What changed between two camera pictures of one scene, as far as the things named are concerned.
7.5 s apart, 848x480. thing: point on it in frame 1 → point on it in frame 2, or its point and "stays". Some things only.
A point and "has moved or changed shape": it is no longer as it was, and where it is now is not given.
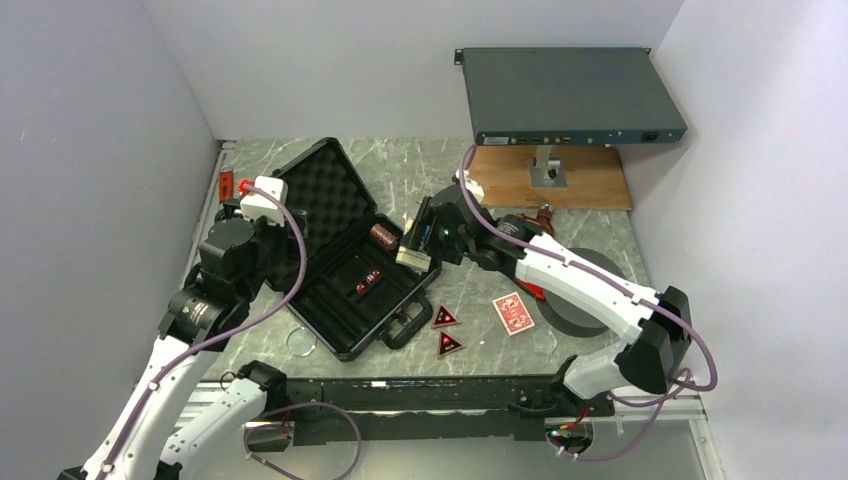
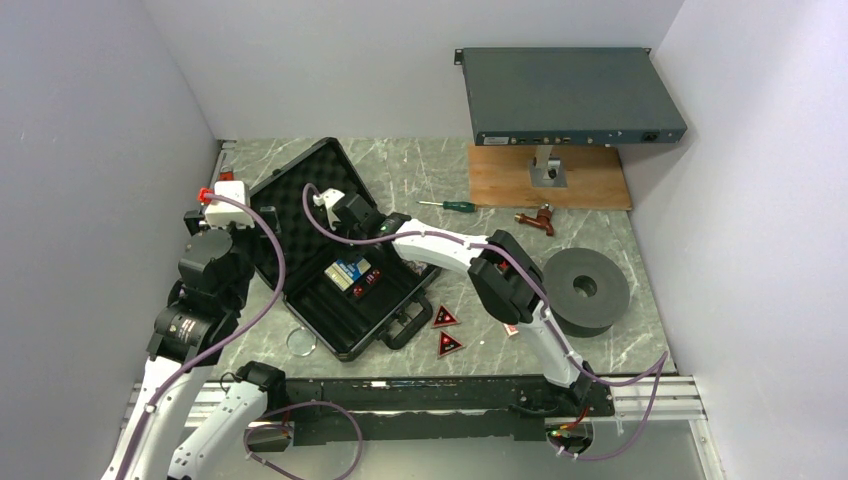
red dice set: x=373 y=276 stays
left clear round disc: x=301 y=341 stays
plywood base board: x=595 y=176 stays
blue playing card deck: x=425 y=236 has moved or changed shape
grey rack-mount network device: x=565 y=96 stays
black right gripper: x=422 y=220 → x=340 y=226
